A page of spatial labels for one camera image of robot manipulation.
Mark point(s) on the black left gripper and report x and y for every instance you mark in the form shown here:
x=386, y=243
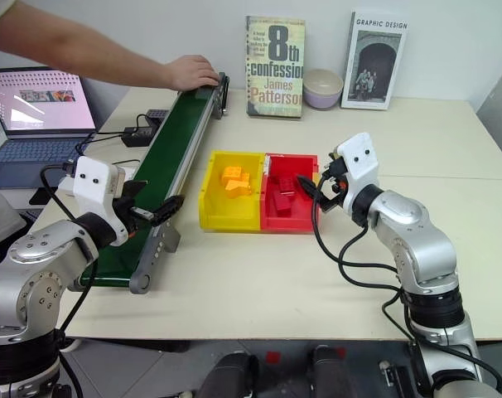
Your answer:
x=128, y=211

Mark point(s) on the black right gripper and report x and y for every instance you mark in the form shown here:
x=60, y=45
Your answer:
x=337, y=176

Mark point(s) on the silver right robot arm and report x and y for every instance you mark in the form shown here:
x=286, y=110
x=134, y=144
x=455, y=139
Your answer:
x=416, y=240

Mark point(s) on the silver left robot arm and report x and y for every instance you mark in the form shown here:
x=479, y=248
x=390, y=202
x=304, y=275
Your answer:
x=40, y=265

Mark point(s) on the person's bare forearm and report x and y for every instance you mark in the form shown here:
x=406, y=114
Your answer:
x=89, y=54

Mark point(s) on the green conveyor belt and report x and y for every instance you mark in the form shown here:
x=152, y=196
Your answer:
x=172, y=132

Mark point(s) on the person's bare hand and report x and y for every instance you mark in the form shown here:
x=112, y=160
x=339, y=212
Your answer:
x=193, y=72

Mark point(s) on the red toy brick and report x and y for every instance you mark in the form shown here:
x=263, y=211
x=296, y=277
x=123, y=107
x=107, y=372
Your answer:
x=282, y=204
x=286, y=183

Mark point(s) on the red plastic bin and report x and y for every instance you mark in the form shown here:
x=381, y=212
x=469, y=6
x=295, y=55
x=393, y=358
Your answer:
x=292, y=223

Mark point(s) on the yellow plastic bin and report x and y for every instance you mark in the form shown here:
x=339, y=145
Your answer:
x=211, y=215

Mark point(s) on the black power adapter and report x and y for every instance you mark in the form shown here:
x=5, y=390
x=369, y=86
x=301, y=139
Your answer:
x=139, y=137

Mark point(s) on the yellow toy brick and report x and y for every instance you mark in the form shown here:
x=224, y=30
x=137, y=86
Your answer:
x=238, y=190

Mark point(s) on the black ribbed controller box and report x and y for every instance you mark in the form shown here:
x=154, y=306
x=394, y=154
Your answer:
x=156, y=116

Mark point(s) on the orange toy brick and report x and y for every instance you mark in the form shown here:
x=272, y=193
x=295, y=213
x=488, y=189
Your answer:
x=232, y=174

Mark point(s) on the lilac and cream bowl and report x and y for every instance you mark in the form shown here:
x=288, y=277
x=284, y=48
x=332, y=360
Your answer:
x=322, y=89

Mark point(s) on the Graphic Design book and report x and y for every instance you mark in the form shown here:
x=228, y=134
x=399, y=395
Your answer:
x=375, y=62

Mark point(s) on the blue laptop computer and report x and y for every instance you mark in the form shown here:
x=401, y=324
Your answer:
x=40, y=103

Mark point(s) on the dark rounded shape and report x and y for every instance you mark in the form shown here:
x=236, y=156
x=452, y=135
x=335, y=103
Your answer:
x=230, y=377
x=327, y=373

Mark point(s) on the grey metal panel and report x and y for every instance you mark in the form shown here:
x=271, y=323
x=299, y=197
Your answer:
x=499, y=120

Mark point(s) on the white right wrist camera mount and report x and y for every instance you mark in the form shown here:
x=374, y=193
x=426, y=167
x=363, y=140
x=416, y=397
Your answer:
x=360, y=159

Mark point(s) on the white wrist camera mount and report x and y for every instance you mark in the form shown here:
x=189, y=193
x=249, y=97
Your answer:
x=360, y=159
x=89, y=178

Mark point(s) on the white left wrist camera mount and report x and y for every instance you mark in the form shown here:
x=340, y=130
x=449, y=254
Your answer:
x=89, y=178

